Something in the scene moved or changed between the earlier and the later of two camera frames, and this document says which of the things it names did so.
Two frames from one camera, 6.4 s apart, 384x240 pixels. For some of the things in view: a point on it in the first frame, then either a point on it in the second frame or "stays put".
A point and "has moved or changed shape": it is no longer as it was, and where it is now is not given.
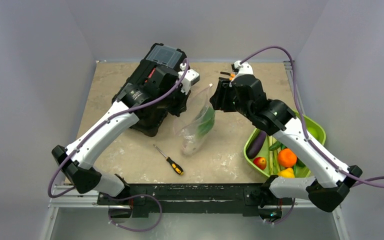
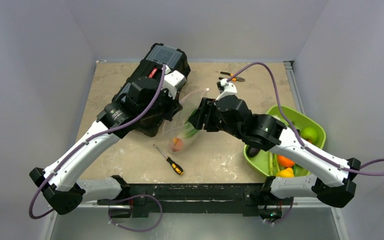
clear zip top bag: (194, 127) has moved or changed shape
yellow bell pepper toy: (288, 173) stays put
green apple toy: (314, 131) stays put
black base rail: (189, 200) stays put
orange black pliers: (232, 77) stays put
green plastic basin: (266, 162) stays put
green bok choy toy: (206, 125) has moved or changed shape
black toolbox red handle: (151, 117) stays put
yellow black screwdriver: (179, 170) stays put
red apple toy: (260, 162) to (176, 144)
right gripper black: (221, 100) to (200, 114)
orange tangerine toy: (287, 158) stays put
